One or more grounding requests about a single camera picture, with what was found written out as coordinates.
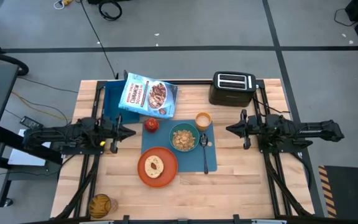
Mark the teal bowl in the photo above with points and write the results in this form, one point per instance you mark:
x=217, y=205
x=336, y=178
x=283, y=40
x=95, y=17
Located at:
x=174, y=132

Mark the orange plate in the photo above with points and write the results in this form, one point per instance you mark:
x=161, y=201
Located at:
x=168, y=174

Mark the bagel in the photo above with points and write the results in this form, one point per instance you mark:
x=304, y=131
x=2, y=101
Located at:
x=149, y=169

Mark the black aluminium table frame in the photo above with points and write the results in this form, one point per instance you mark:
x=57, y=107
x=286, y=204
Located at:
x=197, y=82

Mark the white board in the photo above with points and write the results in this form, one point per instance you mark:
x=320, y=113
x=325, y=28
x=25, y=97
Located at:
x=23, y=157

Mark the blue placemat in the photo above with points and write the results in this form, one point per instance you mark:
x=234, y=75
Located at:
x=191, y=161

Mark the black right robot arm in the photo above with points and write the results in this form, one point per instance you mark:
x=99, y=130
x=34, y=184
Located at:
x=303, y=130

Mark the black power adapter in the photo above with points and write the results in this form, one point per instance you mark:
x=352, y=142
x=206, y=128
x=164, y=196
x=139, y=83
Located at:
x=31, y=122

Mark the black toaster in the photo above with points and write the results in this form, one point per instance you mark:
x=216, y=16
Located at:
x=232, y=93

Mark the red apple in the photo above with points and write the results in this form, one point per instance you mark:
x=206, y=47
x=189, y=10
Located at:
x=151, y=125

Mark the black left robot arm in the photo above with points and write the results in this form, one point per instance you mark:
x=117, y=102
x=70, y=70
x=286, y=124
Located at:
x=61, y=135

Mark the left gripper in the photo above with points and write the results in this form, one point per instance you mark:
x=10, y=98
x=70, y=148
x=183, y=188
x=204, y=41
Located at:
x=110, y=132

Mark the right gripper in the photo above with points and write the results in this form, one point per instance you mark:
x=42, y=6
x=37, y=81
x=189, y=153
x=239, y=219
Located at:
x=252, y=130

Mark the blue plastic bin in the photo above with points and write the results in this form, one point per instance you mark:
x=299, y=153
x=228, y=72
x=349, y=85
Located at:
x=112, y=102

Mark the amber glass jar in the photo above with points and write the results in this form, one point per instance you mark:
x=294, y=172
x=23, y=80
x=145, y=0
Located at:
x=101, y=206

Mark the cereal pile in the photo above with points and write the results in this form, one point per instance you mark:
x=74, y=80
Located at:
x=183, y=140

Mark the metal spoon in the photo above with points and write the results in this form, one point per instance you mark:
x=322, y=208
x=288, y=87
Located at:
x=205, y=155

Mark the hazard striped black mat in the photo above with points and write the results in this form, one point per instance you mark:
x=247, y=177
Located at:
x=350, y=193

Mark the yellow cup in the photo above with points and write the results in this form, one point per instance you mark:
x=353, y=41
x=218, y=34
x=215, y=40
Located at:
x=203, y=120

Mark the cinnamon cereal box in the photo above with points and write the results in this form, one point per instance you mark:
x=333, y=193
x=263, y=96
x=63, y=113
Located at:
x=138, y=93

